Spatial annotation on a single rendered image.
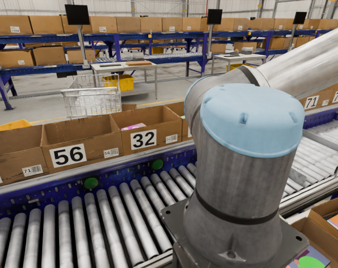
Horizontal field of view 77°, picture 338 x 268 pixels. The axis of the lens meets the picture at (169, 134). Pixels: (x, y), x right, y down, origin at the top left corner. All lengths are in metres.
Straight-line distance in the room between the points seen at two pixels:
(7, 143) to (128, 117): 0.72
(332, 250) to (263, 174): 0.84
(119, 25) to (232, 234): 5.56
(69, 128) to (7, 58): 4.11
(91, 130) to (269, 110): 1.29
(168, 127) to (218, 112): 1.02
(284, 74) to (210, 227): 0.34
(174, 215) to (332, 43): 0.48
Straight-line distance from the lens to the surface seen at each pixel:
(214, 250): 0.41
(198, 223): 0.41
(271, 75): 0.51
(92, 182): 1.24
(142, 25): 5.92
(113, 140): 1.22
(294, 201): 1.36
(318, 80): 0.55
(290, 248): 0.50
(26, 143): 1.52
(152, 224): 1.08
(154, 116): 1.57
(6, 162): 1.25
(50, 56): 5.37
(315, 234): 1.15
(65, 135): 1.49
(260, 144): 0.30
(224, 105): 0.30
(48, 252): 1.11
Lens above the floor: 1.58
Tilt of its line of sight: 28 degrees down
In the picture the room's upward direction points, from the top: straight up
